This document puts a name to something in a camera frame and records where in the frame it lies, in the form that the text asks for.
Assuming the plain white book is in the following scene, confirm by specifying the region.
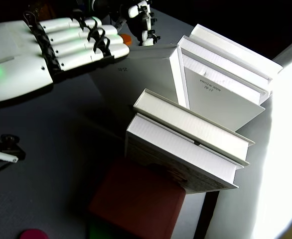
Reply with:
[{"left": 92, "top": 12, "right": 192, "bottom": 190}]
[{"left": 189, "top": 23, "right": 284, "bottom": 84}]

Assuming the red hardcover book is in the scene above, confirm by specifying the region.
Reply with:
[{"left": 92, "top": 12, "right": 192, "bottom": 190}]
[{"left": 87, "top": 156, "right": 198, "bottom": 239}]

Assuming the orange block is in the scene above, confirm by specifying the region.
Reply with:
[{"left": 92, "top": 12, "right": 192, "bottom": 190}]
[{"left": 119, "top": 33, "right": 133, "bottom": 46}]

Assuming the grey spine book Chinese print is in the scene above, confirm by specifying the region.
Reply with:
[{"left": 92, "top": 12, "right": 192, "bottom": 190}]
[{"left": 133, "top": 88, "right": 256, "bottom": 170}]

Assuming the grey table cloth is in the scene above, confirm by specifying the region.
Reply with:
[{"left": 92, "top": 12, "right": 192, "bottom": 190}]
[{"left": 0, "top": 7, "right": 292, "bottom": 239}]

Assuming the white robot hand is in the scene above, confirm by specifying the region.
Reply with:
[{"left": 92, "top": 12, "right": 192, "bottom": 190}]
[
  {"left": 90, "top": 0, "right": 161, "bottom": 47},
  {"left": 0, "top": 16, "right": 131, "bottom": 104}
]

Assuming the pink round block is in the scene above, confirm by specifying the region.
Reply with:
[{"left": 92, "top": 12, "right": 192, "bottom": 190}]
[{"left": 19, "top": 228, "right": 49, "bottom": 239}]

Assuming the white book grey lettering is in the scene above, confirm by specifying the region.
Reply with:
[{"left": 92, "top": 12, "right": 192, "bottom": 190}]
[{"left": 178, "top": 34, "right": 273, "bottom": 105}]

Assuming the white FASHIONINDIA book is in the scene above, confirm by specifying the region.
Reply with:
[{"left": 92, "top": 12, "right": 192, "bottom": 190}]
[{"left": 90, "top": 43, "right": 189, "bottom": 112}]

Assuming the white book pale lettering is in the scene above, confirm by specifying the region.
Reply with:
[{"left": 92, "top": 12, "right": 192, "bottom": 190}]
[{"left": 177, "top": 44, "right": 266, "bottom": 132}]

